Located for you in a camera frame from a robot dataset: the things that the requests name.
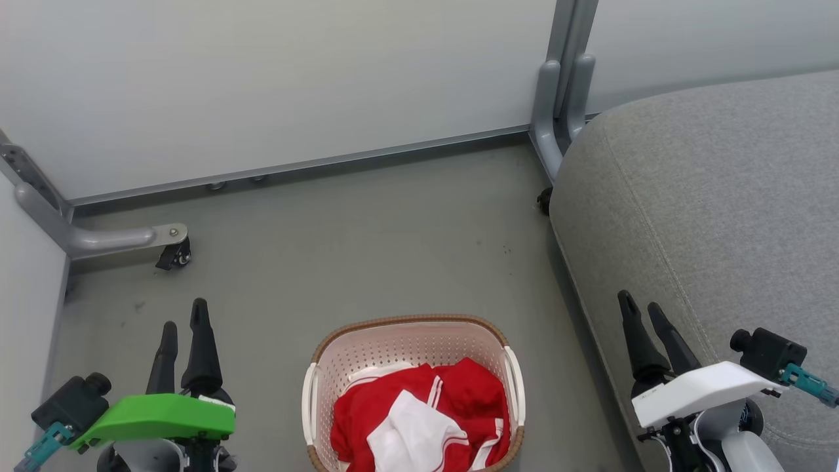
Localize left camera teal plug cable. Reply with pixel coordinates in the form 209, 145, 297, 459
13, 423, 74, 472

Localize black caster wheel with brake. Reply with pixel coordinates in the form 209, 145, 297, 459
155, 237, 192, 271

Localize white perforated laundry basket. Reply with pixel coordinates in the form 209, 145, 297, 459
302, 313, 526, 472

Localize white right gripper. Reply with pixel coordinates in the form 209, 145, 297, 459
617, 290, 784, 430

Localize right camera teal plug cable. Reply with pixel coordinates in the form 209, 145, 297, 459
779, 364, 839, 408

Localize red shorts white stripes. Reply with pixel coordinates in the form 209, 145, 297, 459
433, 357, 512, 453

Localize red and white jersey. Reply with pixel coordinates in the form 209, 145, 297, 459
330, 364, 505, 472

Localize grey fabric sofa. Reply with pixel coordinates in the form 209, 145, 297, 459
549, 69, 839, 472

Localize grey partition foot with plate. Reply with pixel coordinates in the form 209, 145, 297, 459
0, 131, 191, 263

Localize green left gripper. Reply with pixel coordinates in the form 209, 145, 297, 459
69, 298, 237, 453

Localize camera teal plug cable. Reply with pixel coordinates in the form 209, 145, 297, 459
13, 423, 74, 472
779, 364, 839, 408

